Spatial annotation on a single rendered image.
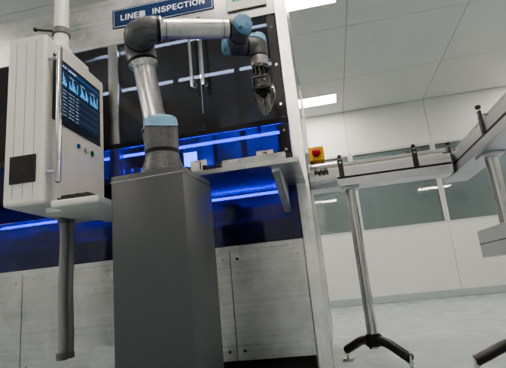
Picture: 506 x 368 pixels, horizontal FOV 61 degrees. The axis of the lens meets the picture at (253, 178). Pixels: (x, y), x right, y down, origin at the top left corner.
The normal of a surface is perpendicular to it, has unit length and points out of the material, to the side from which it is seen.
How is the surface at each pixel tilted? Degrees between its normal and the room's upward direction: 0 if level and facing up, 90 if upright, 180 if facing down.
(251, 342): 90
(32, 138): 90
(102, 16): 90
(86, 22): 90
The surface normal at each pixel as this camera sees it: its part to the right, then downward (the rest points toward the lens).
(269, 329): -0.18, -0.22
